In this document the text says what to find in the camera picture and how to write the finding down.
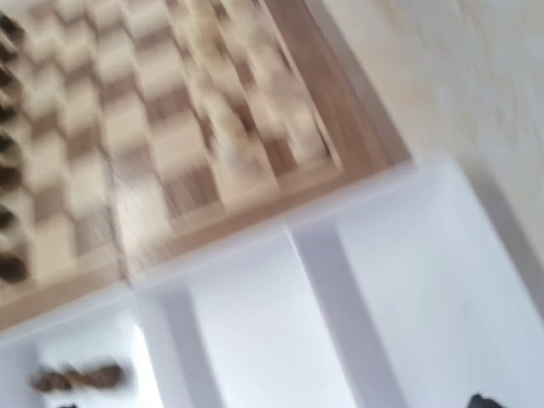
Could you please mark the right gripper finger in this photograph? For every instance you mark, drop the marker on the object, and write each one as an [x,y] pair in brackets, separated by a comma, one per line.
[479,401]

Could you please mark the white plastic tray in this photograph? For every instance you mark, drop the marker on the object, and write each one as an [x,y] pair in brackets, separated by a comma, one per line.
[415,288]

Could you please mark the wooden chess board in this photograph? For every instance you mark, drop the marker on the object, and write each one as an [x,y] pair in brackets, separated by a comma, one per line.
[133,132]

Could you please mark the black chess piece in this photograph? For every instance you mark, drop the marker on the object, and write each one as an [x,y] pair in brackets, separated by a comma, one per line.
[101,375]

